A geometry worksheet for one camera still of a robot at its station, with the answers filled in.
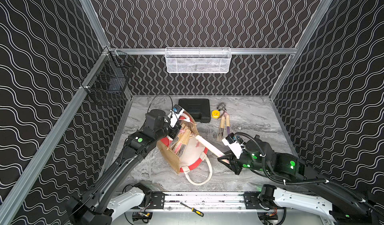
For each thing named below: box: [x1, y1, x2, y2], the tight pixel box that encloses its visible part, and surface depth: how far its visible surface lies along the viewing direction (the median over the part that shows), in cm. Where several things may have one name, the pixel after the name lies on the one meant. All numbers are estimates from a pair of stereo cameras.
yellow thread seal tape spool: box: [211, 110, 221, 119], surface depth 109 cm
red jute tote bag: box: [156, 111, 212, 186], surface depth 85 cm
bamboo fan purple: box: [225, 114, 231, 136], surface depth 106 cm
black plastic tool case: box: [178, 98, 211, 123], surface depth 106 cm
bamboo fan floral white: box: [216, 113, 227, 142], surface depth 105 cm
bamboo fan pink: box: [195, 135, 226, 158], surface depth 66 cm
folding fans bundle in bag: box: [169, 123, 192, 159], surface depth 90 cm
